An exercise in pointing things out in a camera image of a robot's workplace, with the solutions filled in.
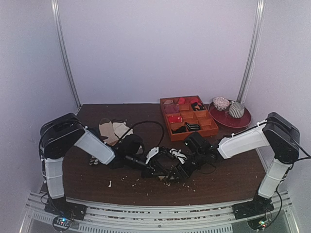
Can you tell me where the left aluminium frame post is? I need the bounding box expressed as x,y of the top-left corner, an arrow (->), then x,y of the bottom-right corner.
51,0 -> 82,109

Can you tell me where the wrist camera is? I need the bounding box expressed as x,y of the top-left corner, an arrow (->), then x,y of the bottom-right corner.
184,132 -> 212,154
119,134 -> 145,157

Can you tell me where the brown argyle sock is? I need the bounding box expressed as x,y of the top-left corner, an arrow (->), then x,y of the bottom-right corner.
158,176 -> 170,182

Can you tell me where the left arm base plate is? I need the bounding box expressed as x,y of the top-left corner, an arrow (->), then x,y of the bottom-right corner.
44,197 -> 87,220

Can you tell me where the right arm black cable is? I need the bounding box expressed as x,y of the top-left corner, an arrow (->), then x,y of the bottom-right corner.
267,138 -> 311,229

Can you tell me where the dotted white bowl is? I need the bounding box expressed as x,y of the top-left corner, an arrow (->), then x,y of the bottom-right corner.
213,97 -> 230,111

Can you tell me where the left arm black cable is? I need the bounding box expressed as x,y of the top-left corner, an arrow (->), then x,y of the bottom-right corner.
114,120 -> 166,149

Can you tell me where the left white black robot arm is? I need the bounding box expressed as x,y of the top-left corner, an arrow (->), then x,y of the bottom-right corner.
38,113 -> 166,216

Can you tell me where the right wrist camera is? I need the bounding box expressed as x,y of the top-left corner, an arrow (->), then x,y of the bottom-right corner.
184,132 -> 212,154

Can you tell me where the aluminium frame post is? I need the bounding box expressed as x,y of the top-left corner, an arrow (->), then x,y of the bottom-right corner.
51,0 -> 82,109
237,0 -> 265,104

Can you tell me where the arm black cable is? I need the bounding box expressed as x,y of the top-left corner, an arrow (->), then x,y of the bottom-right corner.
267,138 -> 311,229
114,120 -> 166,149

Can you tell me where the right aluminium frame post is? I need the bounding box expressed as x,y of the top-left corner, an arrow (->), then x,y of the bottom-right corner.
237,0 -> 265,104

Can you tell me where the striped beige brown sock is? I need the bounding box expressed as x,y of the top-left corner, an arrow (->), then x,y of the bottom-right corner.
99,118 -> 125,157

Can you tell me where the dark teal cartoon sock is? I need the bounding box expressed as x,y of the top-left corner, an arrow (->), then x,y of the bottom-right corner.
89,127 -> 101,166

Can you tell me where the red round plate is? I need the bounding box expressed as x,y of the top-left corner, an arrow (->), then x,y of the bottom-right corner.
207,103 -> 251,129

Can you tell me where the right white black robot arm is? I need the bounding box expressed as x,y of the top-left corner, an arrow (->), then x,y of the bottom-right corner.
170,112 -> 300,215

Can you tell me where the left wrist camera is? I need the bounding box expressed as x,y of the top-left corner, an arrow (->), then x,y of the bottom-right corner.
119,134 -> 145,157

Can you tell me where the aluminium front rail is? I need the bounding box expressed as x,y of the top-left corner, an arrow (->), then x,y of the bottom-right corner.
18,191 -> 301,233

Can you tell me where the striped white cup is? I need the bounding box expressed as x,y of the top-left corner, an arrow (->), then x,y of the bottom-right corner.
229,101 -> 245,119

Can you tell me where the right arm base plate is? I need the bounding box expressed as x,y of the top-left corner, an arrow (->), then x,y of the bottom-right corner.
232,196 -> 274,219

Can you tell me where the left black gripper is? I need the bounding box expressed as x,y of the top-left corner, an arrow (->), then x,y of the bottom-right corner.
126,154 -> 166,181

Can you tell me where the black white striped rolled sock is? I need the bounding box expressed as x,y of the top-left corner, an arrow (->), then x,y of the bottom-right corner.
185,122 -> 201,132

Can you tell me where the black red rolled sock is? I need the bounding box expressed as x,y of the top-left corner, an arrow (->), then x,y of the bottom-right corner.
191,102 -> 205,111

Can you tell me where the wooden compartment tray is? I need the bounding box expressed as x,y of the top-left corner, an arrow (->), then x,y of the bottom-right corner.
160,96 -> 219,142

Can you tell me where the purple rolled sock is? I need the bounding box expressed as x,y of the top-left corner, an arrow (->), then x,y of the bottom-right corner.
164,104 -> 179,114

